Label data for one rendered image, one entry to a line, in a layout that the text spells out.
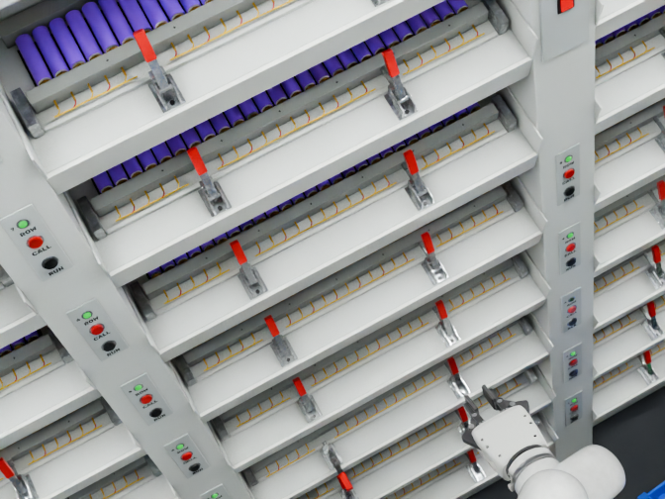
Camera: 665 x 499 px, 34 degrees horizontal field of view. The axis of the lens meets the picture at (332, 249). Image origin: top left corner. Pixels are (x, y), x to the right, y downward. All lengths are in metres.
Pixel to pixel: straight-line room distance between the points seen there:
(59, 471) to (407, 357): 0.60
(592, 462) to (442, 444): 0.60
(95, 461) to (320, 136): 0.62
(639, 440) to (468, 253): 0.97
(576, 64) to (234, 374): 0.68
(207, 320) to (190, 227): 0.20
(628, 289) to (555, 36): 0.81
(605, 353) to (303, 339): 0.80
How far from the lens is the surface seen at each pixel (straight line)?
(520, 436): 1.85
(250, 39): 1.26
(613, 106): 1.65
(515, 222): 1.76
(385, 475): 2.21
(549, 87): 1.52
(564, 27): 1.45
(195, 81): 1.24
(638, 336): 2.32
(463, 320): 1.89
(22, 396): 1.56
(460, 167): 1.58
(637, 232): 1.99
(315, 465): 2.03
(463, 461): 2.40
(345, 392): 1.86
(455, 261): 1.73
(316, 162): 1.38
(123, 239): 1.38
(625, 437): 2.58
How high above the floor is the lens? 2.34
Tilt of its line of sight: 53 degrees down
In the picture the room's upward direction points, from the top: 18 degrees counter-clockwise
